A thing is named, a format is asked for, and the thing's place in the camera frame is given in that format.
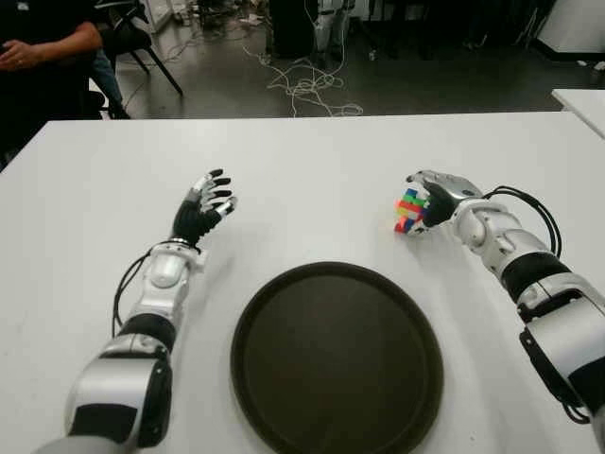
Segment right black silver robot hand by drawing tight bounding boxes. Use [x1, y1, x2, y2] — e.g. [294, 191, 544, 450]
[405, 168, 486, 234]

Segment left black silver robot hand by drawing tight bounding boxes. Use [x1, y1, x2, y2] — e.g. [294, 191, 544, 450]
[172, 167, 238, 247]

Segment multicoloured Rubik's cube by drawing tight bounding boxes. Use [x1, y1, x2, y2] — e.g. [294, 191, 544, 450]
[392, 187, 431, 234]

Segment dark brown round plate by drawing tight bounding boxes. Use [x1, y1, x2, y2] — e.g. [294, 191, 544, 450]
[230, 261, 445, 454]

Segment white side table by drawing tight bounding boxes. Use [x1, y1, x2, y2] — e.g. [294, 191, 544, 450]
[551, 88, 605, 131]

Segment black chair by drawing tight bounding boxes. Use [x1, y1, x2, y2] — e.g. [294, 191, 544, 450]
[96, 0, 184, 119]

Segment seated person in black shirt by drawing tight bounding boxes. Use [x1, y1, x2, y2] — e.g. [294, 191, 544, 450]
[0, 0, 131, 157]

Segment white humanoid robot in background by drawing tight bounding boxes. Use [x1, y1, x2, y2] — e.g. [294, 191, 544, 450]
[314, 0, 354, 62]

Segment white glass display cabinet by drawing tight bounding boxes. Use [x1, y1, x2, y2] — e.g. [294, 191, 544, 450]
[141, 0, 174, 34]

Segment white cabinet with black base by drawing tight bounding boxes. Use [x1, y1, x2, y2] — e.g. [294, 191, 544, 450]
[538, 0, 605, 61]

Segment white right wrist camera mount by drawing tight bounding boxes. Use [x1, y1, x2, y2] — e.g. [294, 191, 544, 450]
[451, 196, 507, 223]

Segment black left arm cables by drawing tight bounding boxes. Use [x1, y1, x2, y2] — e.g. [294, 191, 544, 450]
[112, 248, 155, 337]

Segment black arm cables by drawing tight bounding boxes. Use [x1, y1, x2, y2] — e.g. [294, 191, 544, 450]
[484, 185, 563, 259]
[112, 248, 155, 337]

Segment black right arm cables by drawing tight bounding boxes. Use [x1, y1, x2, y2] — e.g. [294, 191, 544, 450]
[484, 185, 563, 259]

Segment white tangled floor cable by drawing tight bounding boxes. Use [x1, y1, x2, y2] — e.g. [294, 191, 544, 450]
[240, 40, 365, 118]

